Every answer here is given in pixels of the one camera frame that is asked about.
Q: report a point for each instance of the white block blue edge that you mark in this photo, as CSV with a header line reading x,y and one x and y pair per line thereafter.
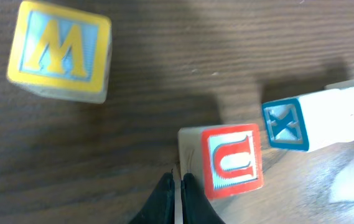
x,y
312,121

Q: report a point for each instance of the plain yellow wooden block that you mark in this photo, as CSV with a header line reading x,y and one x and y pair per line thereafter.
x,y
60,52

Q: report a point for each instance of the white block red bug drawing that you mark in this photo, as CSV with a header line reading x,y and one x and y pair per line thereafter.
x,y
341,85

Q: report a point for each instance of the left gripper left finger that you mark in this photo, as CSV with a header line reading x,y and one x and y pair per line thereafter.
x,y
160,206

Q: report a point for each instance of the red letter wooden block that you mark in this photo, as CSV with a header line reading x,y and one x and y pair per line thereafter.
x,y
225,160

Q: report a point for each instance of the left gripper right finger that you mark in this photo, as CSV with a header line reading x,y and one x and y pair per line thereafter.
x,y
196,208

